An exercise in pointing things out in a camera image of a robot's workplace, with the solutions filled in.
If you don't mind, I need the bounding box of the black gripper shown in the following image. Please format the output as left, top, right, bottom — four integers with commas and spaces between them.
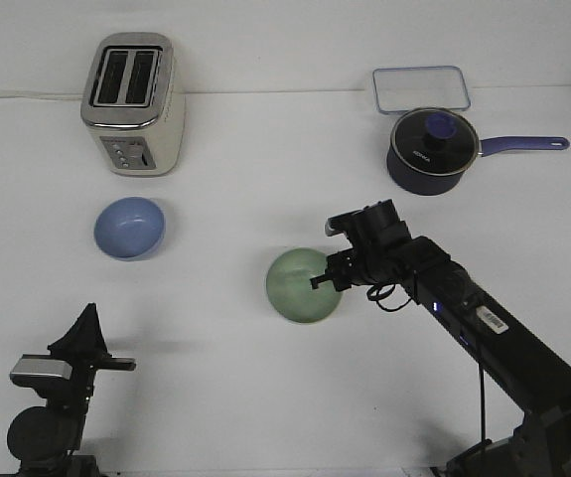
19, 303, 136, 412
310, 200, 412, 292

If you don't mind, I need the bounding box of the green bowl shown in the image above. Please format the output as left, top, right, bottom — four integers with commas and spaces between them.
265, 247, 342, 324

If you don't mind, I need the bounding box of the blue bowl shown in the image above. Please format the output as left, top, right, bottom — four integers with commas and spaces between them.
92, 197, 166, 261

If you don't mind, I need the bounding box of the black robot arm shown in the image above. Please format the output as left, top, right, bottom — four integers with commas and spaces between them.
7, 303, 136, 476
311, 200, 571, 476

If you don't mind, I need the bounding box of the dark blue saucepan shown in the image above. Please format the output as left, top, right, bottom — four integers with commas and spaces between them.
386, 136, 570, 196

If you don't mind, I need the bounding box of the glass pot lid blue knob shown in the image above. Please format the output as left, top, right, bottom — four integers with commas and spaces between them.
390, 107, 480, 176

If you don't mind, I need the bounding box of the cream and steel toaster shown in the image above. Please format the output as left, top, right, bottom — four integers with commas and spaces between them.
80, 32, 186, 177

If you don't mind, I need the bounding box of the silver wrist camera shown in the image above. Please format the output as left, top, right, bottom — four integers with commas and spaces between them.
324, 210, 362, 240
9, 357, 72, 387

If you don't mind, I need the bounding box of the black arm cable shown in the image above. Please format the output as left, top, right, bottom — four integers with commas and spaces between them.
363, 277, 493, 453

